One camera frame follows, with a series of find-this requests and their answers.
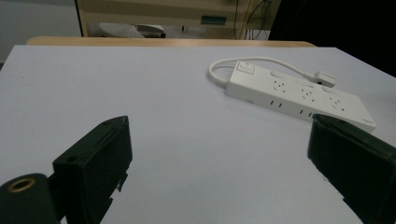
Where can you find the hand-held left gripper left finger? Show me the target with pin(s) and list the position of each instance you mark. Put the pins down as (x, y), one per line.
(93, 161)

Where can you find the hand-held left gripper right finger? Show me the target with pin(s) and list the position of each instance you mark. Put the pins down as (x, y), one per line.
(355, 158)

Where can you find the white power strip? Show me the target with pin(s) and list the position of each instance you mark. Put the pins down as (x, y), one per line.
(299, 93)

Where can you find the white power plug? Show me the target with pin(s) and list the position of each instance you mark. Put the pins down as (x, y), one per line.
(323, 78)

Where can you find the white chair seat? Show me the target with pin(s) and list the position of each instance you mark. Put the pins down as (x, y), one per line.
(124, 30)

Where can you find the wooden table edge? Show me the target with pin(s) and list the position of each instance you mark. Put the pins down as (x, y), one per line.
(155, 41)

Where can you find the beige wooden cabinet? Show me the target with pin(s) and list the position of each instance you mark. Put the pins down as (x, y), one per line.
(162, 15)

